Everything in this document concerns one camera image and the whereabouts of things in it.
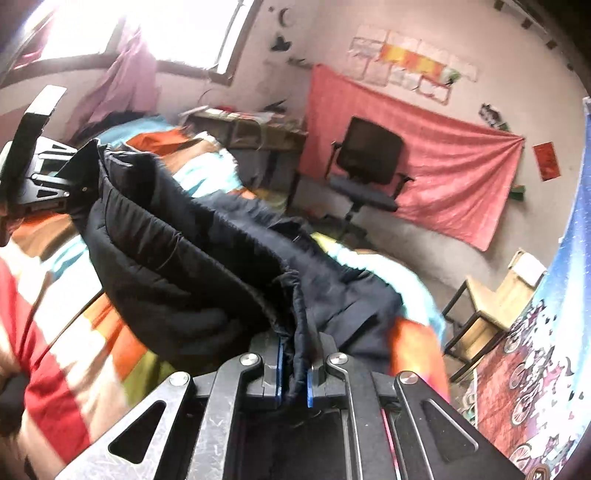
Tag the paper posters on wall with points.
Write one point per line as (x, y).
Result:
(383, 57)

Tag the dark navy padded jacket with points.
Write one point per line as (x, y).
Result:
(195, 279)

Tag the white paper on chair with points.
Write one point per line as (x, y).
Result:
(528, 268)

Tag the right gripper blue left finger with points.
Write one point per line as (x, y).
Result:
(187, 427)

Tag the red checked wall cloth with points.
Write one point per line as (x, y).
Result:
(462, 172)

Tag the blue bicycle print curtain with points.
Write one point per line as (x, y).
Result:
(533, 391)

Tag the wooden desk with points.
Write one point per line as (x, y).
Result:
(266, 147)

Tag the pink window curtain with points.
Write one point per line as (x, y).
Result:
(129, 84)

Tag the black office chair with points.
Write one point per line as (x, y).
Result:
(363, 167)

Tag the red paper on wall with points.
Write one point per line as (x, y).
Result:
(547, 161)

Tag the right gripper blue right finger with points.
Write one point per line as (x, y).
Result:
(397, 427)

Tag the round white wall clock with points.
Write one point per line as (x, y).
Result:
(286, 17)

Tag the wooden chair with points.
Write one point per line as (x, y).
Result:
(494, 312)

